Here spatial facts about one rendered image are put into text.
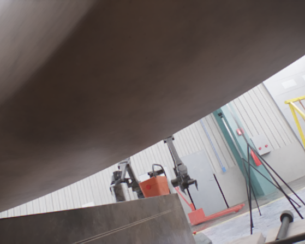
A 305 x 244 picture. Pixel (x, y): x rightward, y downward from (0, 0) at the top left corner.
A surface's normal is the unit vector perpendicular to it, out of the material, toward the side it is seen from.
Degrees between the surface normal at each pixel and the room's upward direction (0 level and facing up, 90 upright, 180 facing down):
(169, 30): 180
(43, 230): 90
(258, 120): 90
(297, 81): 90
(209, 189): 90
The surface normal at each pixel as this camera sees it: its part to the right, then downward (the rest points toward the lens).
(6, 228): 0.86, -0.44
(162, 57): 0.33, 0.86
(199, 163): -0.06, -0.40
